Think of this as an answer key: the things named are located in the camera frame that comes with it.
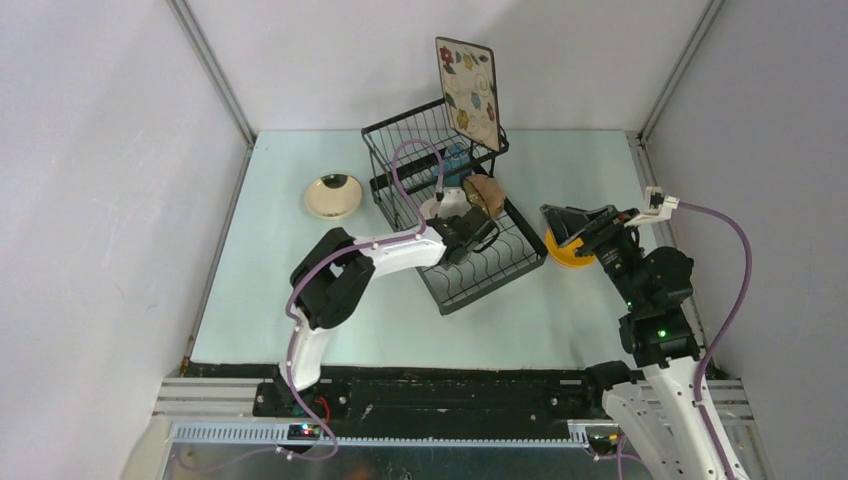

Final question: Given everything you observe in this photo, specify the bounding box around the yellow plastic bowl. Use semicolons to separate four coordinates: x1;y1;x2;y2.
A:
544;229;596;269

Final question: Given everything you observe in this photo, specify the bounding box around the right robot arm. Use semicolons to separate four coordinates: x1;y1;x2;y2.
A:
540;194;749;479

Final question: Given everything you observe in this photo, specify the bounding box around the tan bowl with dark rim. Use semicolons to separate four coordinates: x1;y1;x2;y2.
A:
462;174;506;220

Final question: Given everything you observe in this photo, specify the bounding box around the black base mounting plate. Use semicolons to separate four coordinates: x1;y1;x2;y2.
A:
252;365;617;440

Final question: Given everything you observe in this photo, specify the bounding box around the white two-handled soup cup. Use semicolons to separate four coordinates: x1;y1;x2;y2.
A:
419;187;472;221

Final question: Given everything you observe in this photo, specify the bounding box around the square floral ceramic plate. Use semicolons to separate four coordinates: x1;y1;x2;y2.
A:
435;36;503;153

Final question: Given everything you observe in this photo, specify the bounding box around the round cream plate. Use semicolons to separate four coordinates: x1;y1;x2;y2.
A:
304;173;363;220

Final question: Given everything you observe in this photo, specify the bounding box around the grey slotted cable duct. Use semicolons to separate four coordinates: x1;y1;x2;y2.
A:
170;423;591;449

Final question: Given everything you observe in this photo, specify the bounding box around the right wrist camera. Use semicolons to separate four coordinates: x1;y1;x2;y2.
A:
625;186;680;228

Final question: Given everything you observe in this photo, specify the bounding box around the blue floral mug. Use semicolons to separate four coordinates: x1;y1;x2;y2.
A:
442;143;471;187

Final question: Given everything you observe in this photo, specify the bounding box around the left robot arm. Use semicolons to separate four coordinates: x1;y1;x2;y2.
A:
278;206;499;395

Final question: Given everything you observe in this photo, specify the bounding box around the black wire dish rack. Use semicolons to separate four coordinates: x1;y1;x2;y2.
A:
361;99;547;315

